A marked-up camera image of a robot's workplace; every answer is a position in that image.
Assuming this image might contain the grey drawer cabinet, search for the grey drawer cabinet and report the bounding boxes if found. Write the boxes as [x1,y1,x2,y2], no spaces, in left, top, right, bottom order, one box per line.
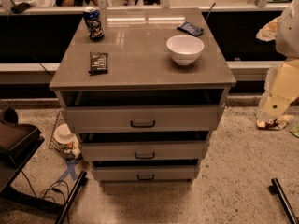
[49,7,237,189]

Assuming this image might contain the dark brown snack packet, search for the dark brown snack packet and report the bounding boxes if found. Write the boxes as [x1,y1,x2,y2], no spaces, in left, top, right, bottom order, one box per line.
[89,52,108,76]

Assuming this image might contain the wire basket with items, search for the wire basket with items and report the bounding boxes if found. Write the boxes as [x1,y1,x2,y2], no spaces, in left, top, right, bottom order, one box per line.
[49,113,81,160]

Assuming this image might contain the blue snack packet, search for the blue snack packet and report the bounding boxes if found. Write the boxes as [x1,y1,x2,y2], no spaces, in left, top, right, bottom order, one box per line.
[177,21,204,37]

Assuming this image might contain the black object on ledge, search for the black object on ledge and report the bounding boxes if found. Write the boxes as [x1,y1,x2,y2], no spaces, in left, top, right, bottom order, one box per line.
[11,2,31,14]

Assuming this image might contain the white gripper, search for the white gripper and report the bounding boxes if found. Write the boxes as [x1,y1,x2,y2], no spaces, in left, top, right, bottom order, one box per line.
[256,59,299,122]

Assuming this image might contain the green packet on floor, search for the green packet on floor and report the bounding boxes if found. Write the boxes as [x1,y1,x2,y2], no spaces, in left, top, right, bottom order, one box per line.
[290,125,299,138]

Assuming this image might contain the white ceramic bowl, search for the white ceramic bowl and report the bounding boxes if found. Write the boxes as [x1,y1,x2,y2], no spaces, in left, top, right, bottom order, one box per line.
[166,35,205,65]

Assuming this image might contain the bottom grey drawer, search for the bottom grey drawer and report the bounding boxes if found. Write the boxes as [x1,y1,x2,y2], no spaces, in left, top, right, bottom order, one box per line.
[91,165,200,182]

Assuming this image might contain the top grey drawer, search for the top grey drawer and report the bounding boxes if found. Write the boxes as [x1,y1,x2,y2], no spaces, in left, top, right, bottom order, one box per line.
[62,105,224,133]

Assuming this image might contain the black stand leg left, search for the black stand leg left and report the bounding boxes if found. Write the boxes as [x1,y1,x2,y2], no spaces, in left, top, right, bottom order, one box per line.
[55,171,87,224]

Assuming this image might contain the grey drawer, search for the grey drawer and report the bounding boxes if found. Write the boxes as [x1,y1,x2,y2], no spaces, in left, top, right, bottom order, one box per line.
[91,165,200,182]
[80,141,209,161]
[62,105,224,133]

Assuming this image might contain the black stand leg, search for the black stand leg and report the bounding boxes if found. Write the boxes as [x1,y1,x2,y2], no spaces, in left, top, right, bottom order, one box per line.
[268,178,299,224]
[55,171,87,224]

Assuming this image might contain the blue pepsi can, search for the blue pepsi can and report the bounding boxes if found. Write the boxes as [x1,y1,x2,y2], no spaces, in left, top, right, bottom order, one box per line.
[83,7,104,41]

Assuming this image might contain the black tray on stand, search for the black tray on stand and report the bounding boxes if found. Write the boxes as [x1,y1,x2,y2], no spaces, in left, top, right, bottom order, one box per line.
[0,106,44,191]

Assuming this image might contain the middle grey drawer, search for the middle grey drawer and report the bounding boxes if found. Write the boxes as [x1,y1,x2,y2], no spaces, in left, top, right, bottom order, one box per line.
[80,141,209,161]

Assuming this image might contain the black stand leg right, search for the black stand leg right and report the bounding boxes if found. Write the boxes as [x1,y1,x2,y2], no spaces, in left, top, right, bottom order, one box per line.
[268,178,299,224]

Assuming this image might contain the crumpled snack bag on floor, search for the crumpled snack bag on floor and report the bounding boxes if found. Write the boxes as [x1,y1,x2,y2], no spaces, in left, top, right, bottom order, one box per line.
[256,115,293,130]

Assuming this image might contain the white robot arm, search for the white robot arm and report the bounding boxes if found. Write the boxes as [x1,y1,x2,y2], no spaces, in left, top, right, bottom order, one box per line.
[256,0,299,122]

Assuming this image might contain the black cable on floor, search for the black cable on floor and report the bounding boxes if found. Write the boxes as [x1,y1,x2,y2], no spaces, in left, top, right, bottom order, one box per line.
[18,168,71,224]

